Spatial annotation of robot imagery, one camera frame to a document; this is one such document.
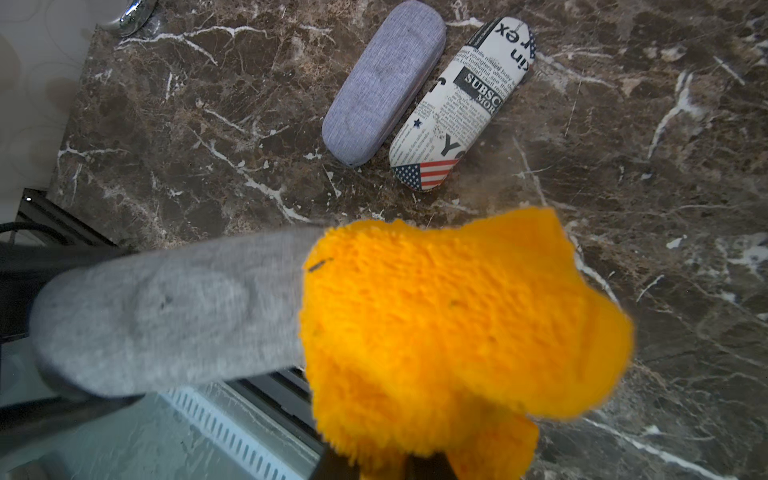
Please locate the lavender eyeglass case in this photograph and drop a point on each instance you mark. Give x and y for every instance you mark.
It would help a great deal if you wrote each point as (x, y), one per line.
(385, 80)

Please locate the grey eyeglass case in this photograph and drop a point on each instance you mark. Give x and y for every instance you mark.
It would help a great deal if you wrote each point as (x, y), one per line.
(217, 310)

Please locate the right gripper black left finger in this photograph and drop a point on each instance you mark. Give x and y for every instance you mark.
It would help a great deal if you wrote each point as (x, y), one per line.
(332, 466)

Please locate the orange cleaning cloth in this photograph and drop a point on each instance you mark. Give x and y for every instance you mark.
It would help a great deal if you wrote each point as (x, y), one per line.
(454, 341)

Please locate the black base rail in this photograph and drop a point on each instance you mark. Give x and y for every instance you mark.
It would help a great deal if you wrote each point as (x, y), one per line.
(39, 215)

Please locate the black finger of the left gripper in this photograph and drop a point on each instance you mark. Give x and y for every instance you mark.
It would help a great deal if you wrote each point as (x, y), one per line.
(39, 264)
(27, 422)

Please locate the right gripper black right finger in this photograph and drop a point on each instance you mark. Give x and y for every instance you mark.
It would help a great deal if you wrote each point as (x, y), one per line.
(435, 467)

